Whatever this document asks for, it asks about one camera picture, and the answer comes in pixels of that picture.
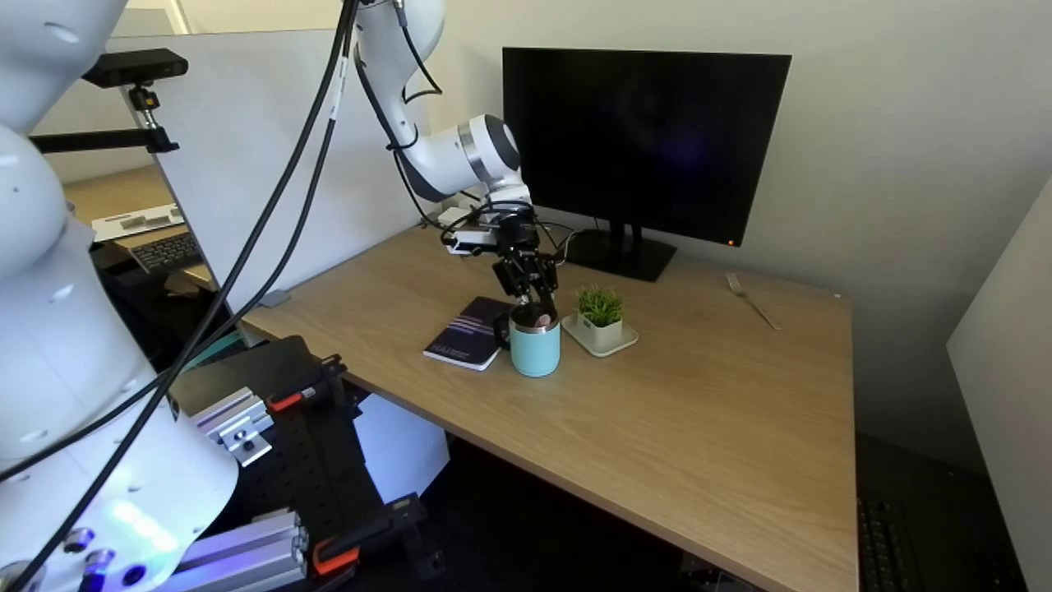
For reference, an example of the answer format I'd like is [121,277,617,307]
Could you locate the white paper sheet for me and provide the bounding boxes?
[352,390,452,506]

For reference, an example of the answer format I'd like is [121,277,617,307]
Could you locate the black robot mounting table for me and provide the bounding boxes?
[160,332,439,592]

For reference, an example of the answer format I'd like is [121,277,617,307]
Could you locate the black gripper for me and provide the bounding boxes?
[491,210,563,328]

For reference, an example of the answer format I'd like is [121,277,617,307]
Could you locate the black stereo camera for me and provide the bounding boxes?
[80,45,192,91]

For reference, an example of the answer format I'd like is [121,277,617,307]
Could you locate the aluminium extrusion bar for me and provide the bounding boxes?
[192,383,275,469]
[158,506,314,592]

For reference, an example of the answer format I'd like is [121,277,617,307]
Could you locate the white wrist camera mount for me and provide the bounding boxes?
[439,220,503,258]

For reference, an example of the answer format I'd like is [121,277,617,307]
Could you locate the small green potted plant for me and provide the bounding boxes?
[574,287,628,353]

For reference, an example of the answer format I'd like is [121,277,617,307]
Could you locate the dark keyboard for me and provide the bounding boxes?
[855,496,1029,592]

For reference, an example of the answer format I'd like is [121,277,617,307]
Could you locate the white square saucer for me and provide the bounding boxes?
[560,311,641,363]

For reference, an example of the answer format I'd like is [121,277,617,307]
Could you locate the dark striped notebook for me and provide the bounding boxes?
[422,291,516,376]

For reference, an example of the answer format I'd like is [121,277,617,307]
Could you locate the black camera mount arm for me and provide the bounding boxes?
[28,124,181,159]

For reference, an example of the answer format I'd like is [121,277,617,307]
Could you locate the teal mug with black handle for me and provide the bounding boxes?
[507,310,565,380]

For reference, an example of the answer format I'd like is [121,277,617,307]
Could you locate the small white connector cable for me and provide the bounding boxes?
[719,269,782,334]

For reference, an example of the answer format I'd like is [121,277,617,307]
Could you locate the black keyboard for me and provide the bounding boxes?
[126,230,206,277]

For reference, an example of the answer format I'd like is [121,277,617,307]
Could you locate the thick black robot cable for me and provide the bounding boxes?
[0,0,357,488]
[7,0,364,592]

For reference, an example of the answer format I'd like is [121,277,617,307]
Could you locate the black computer monitor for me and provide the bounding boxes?
[498,41,795,287]

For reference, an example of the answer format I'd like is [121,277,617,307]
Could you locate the white keyboard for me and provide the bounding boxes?
[91,203,188,244]

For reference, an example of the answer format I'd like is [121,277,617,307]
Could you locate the white divider panel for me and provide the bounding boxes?
[148,25,464,317]
[942,173,1052,592]

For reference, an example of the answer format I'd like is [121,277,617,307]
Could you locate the black orange bar clamp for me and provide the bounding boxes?
[267,356,349,416]
[308,496,425,582]

